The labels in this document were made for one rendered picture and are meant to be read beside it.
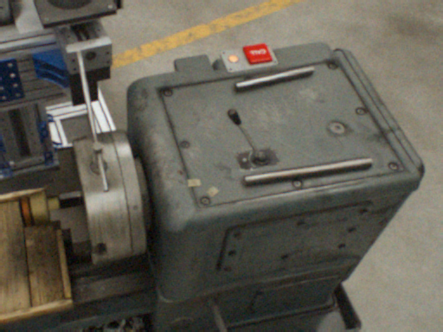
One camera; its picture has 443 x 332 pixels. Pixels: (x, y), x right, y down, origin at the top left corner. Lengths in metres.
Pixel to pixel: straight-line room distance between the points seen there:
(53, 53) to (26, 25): 0.12
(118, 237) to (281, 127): 0.45
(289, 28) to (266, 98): 2.20
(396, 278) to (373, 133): 1.40
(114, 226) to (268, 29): 2.46
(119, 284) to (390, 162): 0.72
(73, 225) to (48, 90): 0.73
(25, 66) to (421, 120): 2.15
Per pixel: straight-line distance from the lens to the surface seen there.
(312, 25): 3.64
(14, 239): 1.60
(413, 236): 2.86
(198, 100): 1.37
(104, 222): 1.26
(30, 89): 1.93
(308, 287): 1.73
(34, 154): 2.40
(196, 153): 1.27
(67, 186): 1.37
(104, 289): 1.53
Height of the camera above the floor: 2.26
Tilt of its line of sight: 54 degrees down
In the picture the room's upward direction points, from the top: 3 degrees clockwise
